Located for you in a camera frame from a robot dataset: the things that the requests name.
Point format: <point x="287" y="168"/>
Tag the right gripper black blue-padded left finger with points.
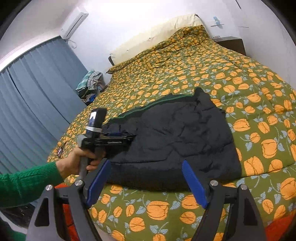
<point x="48" y="220"/>

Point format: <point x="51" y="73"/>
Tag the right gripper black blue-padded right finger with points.
<point x="244" y="221"/>

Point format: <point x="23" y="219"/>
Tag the black puffer jacket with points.
<point x="167" y="132"/>

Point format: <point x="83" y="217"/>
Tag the green sweater left forearm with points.
<point x="24" y="187"/>

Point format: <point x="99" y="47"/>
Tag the pile of clothes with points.
<point x="90" y="86"/>

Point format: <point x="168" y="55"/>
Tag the person's left hand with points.
<point x="70" y="165"/>

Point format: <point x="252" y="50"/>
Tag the orange knit blanket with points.
<point x="67" y="219"/>

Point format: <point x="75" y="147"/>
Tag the blue-grey curtain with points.
<point x="38" y="103"/>

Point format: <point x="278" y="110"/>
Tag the dark wooden headboard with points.
<point x="110" y="60"/>

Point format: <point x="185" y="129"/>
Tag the green orange floral bedspread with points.
<point x="260" y="112"/>

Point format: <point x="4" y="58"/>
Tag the white air conditioner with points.
<point x="72" y="22"/>

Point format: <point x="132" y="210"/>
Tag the cream pillow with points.
<point x="151" y="38"/>

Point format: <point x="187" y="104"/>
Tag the dark wooden nightstand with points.
<point x="231" y="43"/>

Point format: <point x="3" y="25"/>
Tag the white wardrobe doors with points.
<point x="265" y="38"/>

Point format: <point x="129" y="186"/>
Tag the white wall socket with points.
<point x="216" y="22"/>

